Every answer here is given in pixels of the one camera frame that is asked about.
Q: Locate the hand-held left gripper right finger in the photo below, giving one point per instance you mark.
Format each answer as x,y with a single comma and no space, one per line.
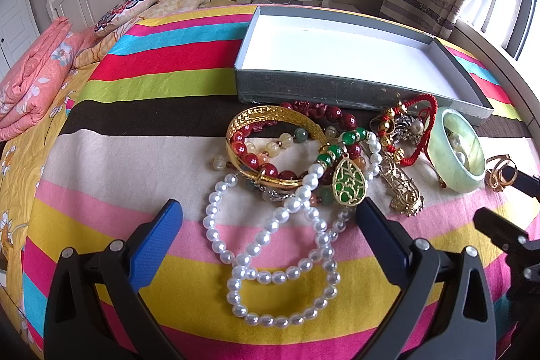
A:
379,233

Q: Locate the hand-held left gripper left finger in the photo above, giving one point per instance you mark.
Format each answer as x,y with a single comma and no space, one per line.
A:
156,242

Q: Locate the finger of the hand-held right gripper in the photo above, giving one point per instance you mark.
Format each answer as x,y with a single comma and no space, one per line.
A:
527,183
498,229

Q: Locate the gold filigree brooch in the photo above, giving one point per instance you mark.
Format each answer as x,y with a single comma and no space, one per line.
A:
400,187

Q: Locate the pearl earring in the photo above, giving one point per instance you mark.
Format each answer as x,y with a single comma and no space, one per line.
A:
454,139

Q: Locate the green jade bangle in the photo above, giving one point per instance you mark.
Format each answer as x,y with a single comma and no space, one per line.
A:
438,157

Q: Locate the silver filigree pendant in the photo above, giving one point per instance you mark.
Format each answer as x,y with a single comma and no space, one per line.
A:
405,130

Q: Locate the gold bangle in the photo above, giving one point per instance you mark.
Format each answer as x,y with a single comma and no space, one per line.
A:
253,113

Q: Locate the grey cardboard box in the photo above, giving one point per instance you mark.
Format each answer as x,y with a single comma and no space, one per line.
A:
337,43

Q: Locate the striped colourful blanket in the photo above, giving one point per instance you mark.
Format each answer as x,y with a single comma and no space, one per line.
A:
126,157

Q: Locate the yellow floral bed sheet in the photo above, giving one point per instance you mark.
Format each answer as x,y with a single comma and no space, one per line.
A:
25,174

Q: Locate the folded pink floral quilt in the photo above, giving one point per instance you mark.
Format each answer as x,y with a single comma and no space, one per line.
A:
38,64

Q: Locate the embroidered flower pillow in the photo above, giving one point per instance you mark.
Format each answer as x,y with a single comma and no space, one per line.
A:
126,8

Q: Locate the white nightstand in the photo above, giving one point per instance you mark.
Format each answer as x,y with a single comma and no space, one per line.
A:
303,2

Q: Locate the white wardrobe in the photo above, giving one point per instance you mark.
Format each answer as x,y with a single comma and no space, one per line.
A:
12,18

